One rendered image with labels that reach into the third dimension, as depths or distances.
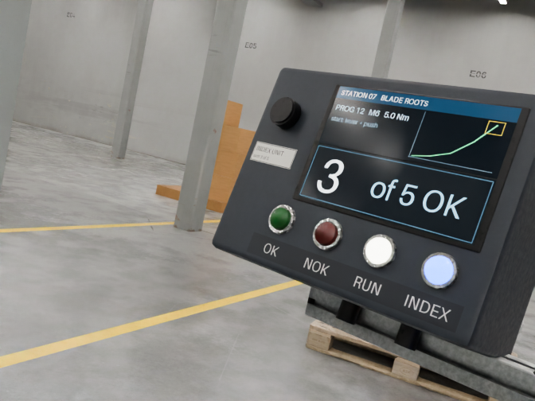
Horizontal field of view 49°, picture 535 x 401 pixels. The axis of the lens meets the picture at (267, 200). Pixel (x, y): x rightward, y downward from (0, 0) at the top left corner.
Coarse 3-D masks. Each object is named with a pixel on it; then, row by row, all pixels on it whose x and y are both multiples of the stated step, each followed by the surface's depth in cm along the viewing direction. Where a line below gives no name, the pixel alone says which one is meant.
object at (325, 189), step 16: (320, 144) 52; (320, 160) 51; (336, 160) 50; (352, 160) 50; (320, 176) 51; (336, 176) 50; (352, 176) 49; (304, 192) 51; (320, 192) 50; (336, 192) 50
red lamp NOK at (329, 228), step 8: (320, 224) 49; (328, 224) 48; (336, 224) 48; (320, 232) 48; (328, 232) 48; (336, 232) 48; (320, 240) 48; (328, 240) 48; (336, 240) 48; (320, 248) 49; (328, 248) 48
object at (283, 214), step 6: (282, 204) 52; (276, 210) 52; (282, 210) 51; (288, 210) 52; (270, 216) 53; (276, 216) 51; (282, 216) 51; (288, 216) 51; (294, 216) 51; (270, 222) 52; (276, 222) 51; (282, 222) 51; (288, 222) 51; (294, 222) 51; (276, 228) 51; (282, 228) 51; (288, 228) 51; (282, 234) 52
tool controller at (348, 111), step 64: (320, 128) 53; (384, 128) 49; (448, 128) 45; (512, 128) 43; (256, 192) 55; (384, 192) 47; (448, 192) 44; (512, 192) 41; (256, 256) 52; (320, 256) 49; (512, 256) 42; (448, 320) 41; (512, 320) 46
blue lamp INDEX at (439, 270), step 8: (432, 256) 43; (440, 256) 42; (448, 256) 42; (424, 264) 43; (432, 264) 42; (440, 264) 42; (448, 264) 42; (456, 264) 42; (424, 272) 42; (432, 272) 42; (440, 272) 42; (448, 272) 41; (456, 272) 41; (424, 280) 43; (432, 280) 42; (440, 280) 42; (448, 280) 42; (440, 288) 42
